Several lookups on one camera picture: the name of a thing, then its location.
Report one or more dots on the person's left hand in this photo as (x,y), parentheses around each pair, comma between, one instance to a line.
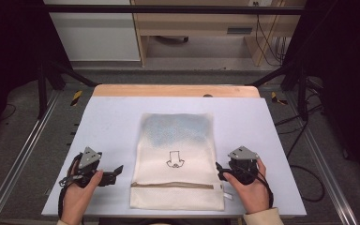
(75,203)

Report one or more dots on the black horizontal bar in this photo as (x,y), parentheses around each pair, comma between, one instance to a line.
(168,9)

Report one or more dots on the yellow clamp right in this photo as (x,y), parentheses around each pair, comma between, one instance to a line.
(276,99)

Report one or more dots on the aluminium rail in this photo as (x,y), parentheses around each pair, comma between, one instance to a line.
(15,159)
(325,168)

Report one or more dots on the person's right hand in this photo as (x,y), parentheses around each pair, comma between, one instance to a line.
(253,195)

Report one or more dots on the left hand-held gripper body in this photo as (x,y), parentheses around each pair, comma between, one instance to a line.
(89,156)

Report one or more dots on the white cabinet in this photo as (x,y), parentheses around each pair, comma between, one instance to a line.
(97,34)

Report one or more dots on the yellow clamp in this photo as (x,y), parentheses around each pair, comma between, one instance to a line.
(77,97)
(276,99)

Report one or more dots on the yellow clamp left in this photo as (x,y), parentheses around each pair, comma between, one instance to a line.
(77,97)

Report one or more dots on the light wooden desk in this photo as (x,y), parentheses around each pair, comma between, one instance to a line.
(200,22)

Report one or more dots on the black metal stand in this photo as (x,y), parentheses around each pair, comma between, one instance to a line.
(43,90)
(301,93)

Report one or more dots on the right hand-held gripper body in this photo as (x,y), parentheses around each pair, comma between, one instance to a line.
(243,165)

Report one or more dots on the cream mesh laundry bag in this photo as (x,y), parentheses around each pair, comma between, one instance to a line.
(175,140)

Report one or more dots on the black curtain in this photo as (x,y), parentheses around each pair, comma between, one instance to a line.
(347,78)
(9,62)

